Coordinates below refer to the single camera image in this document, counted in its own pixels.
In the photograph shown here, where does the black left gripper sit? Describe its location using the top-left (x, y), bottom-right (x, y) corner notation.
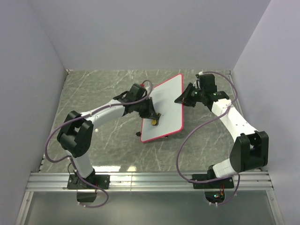
top-left (135, 97), bottom-right (159, 120)

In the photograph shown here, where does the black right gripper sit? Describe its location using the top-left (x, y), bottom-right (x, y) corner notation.
top-left (174, 82), bottom-right (204, 107)

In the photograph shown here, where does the yellow black bone eraser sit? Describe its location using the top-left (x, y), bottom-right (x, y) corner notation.
top-left (151, 120), bottom-right (159, 126)

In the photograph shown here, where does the pink framed whiteboard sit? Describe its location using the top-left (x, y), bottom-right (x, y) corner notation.
top-left (140, 74), bottom-right (184, 143)

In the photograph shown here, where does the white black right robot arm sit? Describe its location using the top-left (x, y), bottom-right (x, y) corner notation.
top-left (175, 83), bottom-right (269, 188)

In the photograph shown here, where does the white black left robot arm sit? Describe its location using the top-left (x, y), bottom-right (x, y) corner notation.
top-left (57, 89), bottom-right (160, 188)

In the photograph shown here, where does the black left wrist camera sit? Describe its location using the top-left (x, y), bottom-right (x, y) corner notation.
top-left (126, 83), bottom-right (147, 102)

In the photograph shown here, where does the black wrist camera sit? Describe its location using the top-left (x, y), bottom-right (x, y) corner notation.
top-left (198, 74), bottom-right (217, 93)
top-left (126, 83), bottom-right (147, 102)

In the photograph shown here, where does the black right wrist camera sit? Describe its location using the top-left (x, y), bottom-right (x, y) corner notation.
top-left (198, 74), bottom-right (217, 93)

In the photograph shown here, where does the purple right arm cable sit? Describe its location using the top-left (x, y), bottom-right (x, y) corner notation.
top-left (175, 71), bottom-right (241, 207)

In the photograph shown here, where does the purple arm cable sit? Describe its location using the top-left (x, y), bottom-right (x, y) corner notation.
top-left (175, 71), bottom-right (241, 207)
top-left (44, 79), bottom-right (154, 209)

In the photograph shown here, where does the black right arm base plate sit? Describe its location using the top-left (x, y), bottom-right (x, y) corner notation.
top-left (191, 173), bottom-right (234, 189)

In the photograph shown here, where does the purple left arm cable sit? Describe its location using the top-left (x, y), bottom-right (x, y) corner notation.
top-left (44, 79), bottom-right (154, 209)

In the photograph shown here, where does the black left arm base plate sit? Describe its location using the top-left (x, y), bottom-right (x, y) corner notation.
top-left (67, 174), bottom-right (110, 190)

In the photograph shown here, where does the aluminium mounting rail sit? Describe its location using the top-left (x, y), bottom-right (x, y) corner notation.
top-left (25, 171), bottom-right (274, 193)

